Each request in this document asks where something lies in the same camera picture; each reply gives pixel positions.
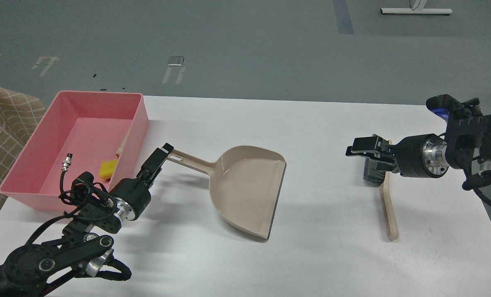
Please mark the beige plastic dustpan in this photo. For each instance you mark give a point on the beige plastic dustpan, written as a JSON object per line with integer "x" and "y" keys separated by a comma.
{"x": 244, "y": 185}

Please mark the beige hand brush black bristles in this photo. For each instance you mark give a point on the beige hand brush black bristles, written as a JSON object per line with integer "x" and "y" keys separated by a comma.
{"x": 388, "y": 209}

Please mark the metal floor plate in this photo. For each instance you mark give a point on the metal floor plate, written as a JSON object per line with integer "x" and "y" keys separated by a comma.
{"x": 175, "y": 61}

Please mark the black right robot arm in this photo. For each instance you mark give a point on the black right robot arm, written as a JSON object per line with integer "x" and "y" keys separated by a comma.
{"x": 465, "y": 145}

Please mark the white table leg base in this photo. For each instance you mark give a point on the white table leg base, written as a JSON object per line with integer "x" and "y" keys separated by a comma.
{"x": 417, "y": 7}

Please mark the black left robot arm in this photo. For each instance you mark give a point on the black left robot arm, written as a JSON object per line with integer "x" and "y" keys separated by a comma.
{"x": 79, "y": 243}

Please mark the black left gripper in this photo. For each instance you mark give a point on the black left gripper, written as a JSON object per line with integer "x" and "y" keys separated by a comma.
{"x": 135, "y": 192}

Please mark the pink plastic bin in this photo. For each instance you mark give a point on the pink plastic bin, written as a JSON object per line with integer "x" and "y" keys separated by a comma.
{"x": 88, "y": 125}

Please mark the toy bread slice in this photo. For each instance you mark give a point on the toy bread slice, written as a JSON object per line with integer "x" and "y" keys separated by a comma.
{"x": 121, "y": 147}

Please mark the yellow green sponge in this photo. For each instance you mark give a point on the yellow green sponge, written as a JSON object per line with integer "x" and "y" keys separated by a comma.
{"x": 107, "y": 168}

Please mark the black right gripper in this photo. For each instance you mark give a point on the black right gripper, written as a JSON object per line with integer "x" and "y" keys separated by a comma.
{"x": 419, "y": 156}

